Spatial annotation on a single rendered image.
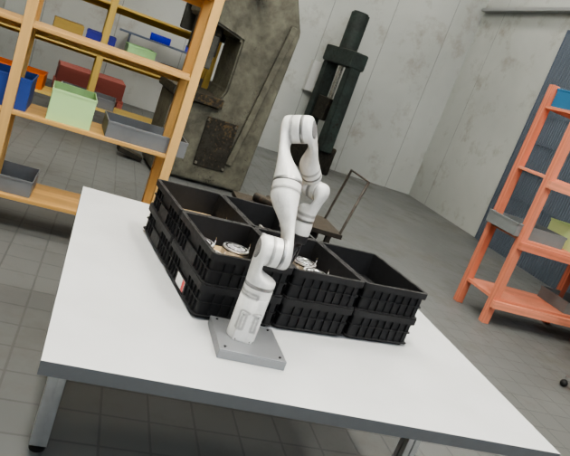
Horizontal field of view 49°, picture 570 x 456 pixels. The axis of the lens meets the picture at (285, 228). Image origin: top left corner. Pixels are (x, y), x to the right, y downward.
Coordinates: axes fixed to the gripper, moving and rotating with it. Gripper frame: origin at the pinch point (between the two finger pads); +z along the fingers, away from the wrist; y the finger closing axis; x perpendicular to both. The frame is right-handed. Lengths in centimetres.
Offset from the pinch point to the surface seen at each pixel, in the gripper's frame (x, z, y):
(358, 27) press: 232, -178, 900
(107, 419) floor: 44, 85, -13
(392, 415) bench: -55, 15, -42
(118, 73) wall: 587, 41, 779
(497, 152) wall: -71, -60, 932
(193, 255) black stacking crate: 24.3, 0.0, -31.3
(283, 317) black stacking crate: -9.8, 10.4, -19.9
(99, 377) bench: 14, 17, -92
